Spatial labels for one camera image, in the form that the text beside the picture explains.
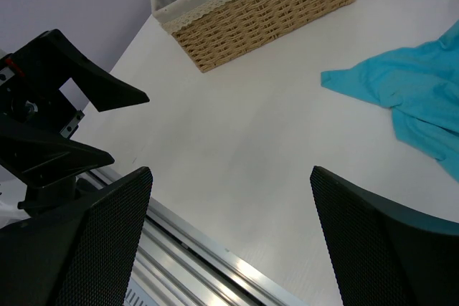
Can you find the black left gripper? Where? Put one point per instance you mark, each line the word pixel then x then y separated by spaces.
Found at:
pixel 31 79

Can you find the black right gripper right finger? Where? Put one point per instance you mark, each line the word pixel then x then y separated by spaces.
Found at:
pixel 384 253

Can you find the wicker basket with liner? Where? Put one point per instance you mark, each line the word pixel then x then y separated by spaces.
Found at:
pixel 214 32

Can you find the light blue t shirt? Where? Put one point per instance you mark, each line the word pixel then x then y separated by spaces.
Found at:
pixel 419 85

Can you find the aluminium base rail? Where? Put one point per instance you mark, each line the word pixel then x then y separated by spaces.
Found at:
pixel 176 264

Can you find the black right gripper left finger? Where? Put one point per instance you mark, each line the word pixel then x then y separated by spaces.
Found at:
pixel 81 253

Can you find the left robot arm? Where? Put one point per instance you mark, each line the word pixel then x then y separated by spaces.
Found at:
pixel 50 191

